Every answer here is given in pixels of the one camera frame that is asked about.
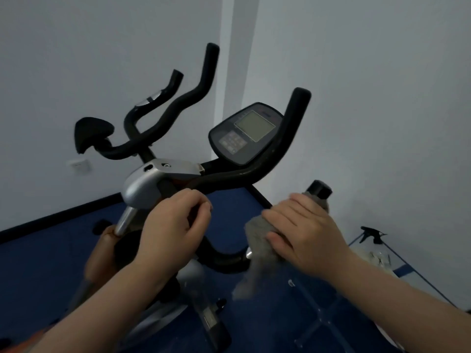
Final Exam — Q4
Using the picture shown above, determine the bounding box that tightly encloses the person's left hand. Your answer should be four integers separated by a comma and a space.
136, 188, 214, 287

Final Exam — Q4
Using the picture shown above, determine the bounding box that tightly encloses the person's right hand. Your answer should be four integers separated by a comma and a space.
261, 193, 354, 283

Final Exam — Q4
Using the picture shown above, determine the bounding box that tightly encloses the grey cleaning cloth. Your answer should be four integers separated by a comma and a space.
232, 191, 332, 300

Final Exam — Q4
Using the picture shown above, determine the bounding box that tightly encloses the black exercise bike handlebar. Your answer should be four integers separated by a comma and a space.
99, 43, 333, 275

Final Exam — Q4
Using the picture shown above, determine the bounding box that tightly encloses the black padded elbow rest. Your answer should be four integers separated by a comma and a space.
75, 117, 115, 155

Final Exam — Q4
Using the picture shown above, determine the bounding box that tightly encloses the person's left forearm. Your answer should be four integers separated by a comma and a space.
27, 263, 173, 353

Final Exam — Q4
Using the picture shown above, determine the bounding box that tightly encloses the person's right forearm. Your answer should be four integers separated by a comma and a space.
329, 252, 471, 353

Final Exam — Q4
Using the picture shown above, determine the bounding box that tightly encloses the clear acrylic stand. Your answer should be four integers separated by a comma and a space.
287, 277, 372, 350

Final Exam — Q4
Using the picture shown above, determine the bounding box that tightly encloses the white spray bottle black trigger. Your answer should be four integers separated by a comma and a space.
349, 226, 402, 280

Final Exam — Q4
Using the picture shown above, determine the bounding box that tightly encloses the black bike console display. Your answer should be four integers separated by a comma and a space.
209, 103, 285, 167

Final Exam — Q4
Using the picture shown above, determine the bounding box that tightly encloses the black skirting board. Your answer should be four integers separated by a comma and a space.
0, 187, 274, 245

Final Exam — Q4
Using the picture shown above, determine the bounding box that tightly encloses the silver handlebar clamp housing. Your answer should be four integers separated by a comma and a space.
121, 158, 205, 218

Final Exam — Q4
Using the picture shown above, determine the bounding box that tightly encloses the white wall socket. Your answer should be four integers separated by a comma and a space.
67, 158, 91, 175

